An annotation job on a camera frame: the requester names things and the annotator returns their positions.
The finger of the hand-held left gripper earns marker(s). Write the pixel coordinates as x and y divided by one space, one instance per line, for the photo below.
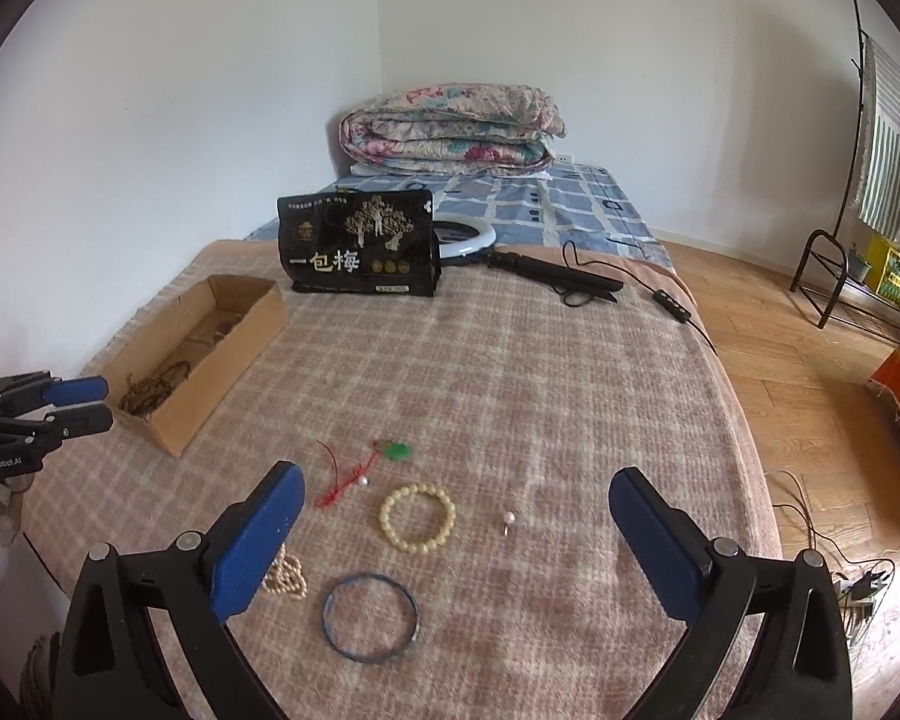
82 420
79 388

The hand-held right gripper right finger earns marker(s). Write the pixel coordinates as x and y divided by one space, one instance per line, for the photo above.
652 540

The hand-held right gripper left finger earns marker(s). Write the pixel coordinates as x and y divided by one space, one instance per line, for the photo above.
262 540

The blue bangle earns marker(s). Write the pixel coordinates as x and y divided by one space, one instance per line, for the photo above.
328 615

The cardboard box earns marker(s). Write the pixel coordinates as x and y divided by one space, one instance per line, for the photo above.
210 382

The pearl earring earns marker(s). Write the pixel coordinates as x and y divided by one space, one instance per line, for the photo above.
508 518

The brown bead strand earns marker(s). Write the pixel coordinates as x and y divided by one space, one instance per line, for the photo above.
146 394

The beige plaid blanket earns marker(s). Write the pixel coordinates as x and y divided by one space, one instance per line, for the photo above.
495 390

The black snack bag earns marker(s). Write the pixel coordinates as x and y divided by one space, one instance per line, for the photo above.
360 240

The black metal clothes rack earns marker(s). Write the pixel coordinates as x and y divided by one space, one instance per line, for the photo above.
817 255

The folded floral quilt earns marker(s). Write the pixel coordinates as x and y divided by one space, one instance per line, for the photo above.
450 127

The green striped cloth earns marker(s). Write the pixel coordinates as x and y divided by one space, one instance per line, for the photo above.
889 150

